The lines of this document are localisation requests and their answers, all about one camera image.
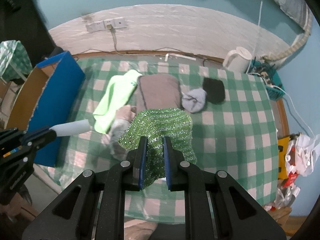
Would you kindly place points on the white electric kettle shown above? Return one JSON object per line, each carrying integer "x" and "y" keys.
{"x": 237, "y": 57}

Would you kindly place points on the clear crumpled plastic bag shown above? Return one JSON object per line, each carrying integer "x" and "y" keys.
{"x": 285, "y": 197}

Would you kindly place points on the green checked bag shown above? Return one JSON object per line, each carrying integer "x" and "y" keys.
{"x": 15, "y": 57}

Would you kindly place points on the black sock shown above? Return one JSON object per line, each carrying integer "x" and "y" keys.
{"x": 213, "y": 90}

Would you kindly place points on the dark cabinet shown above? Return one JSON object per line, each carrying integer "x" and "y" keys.
{"x": 22, "y": 12}

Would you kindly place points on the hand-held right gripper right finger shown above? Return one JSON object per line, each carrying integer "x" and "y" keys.
{"x": 167, "y": 165}

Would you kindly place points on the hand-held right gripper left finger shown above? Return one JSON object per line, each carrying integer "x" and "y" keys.
{"x": 141, "y": 165}

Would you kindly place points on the brown cloth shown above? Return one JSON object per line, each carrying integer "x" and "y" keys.
{"x": 157, "y": 92}

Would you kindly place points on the sparkly green cloth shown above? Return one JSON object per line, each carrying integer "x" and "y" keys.
{"x": 162, "y": 125}

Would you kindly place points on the green checked tablecloth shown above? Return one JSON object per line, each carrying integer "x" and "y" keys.
{"x": 225, "y": 130}

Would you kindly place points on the teal plastic basket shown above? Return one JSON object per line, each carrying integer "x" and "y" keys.
{"x": 275, "y": 90}

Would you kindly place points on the white plastic bag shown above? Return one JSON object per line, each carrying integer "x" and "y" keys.
{"x": 303, "y": 155}

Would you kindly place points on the yellow box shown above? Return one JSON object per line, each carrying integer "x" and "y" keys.
{"x": 282, "y": 152}

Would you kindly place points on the blue cardboard box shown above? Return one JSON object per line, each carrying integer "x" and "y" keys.
{"x": 67, "y": 80}

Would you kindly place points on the silver foil duct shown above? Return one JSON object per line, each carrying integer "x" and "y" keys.
{"x": 285, "y": 0}

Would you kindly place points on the lime green cloth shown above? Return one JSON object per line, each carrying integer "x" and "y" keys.
{"x": 112, "y": 97}

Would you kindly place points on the pink grey towel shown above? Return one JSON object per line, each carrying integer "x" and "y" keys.
{"x": 122, "y": 120}

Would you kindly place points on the white wall socket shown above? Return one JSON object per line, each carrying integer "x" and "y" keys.
{"x": 120, "y": 22}
{"x": 95, "y": 27}
{"x": 108, "y": 24}

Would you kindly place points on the red packet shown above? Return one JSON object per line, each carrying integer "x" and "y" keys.
{"x": 291, "y": 180}

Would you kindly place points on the pale grey sock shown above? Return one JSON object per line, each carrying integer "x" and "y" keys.
{"x": 72, "y": 128}

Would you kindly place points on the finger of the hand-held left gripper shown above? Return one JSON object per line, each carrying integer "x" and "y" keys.
{"x": 40, "y": 135}

